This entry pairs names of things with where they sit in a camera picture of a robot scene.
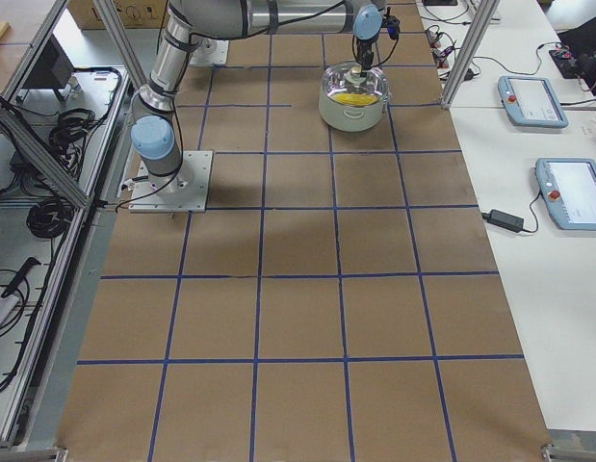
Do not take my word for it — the near teach pendant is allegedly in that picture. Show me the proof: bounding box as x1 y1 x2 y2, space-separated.
535 158 596 231

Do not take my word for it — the yellow corn cob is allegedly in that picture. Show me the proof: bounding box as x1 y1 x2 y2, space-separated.
330 92 379 107

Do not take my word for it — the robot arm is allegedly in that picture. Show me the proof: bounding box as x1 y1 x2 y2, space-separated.
130 0 386 210

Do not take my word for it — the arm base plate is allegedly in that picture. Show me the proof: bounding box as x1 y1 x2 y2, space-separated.
190 38 229 67
127 150 213 213

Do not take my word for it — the cardboard box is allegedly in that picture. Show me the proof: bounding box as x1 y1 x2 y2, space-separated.
68 0 171 31

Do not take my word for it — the brown paper table mat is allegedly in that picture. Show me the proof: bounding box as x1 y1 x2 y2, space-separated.
57 1 549 461

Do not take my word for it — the far teach pendant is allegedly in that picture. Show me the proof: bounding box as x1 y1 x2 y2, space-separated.
498 76 568 129

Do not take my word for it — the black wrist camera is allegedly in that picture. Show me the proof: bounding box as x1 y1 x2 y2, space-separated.
382 14 401 41

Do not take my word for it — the teach pendant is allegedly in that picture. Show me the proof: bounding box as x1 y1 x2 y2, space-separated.
535 158 596 231
498 76 568 129

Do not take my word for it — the black power adapter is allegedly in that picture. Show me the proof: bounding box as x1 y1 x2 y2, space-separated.
481 209 524 233

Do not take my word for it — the aluminium frame post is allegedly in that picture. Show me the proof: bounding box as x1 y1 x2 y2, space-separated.
440 0 500 109

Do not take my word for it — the coiled black cable bundle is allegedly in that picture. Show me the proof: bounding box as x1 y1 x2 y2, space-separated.
26 197 73 241

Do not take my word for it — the glass pot lid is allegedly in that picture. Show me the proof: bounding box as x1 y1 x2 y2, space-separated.
321 62 389 103

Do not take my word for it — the pale green cooking pot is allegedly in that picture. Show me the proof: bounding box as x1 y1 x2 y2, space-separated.
319 87 390 132

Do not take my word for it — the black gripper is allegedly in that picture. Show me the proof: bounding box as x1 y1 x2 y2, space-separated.
355 38 375 77

